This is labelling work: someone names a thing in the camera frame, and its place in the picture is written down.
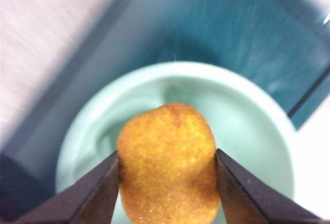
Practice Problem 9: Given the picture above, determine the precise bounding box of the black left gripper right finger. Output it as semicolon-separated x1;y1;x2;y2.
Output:
215;148;326;224

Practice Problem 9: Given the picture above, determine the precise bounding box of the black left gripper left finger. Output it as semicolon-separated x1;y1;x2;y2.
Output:
15;150;122;224

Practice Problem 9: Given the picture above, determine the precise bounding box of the mint green bowl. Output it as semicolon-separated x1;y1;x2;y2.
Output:
55;61;297;224

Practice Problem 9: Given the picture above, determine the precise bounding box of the yellow-brown kiwi fruit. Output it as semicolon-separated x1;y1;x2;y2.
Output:
117;102;221;224

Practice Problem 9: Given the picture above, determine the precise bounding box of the dark teal rectangular tray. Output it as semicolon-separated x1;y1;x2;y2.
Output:
0;0;330;224

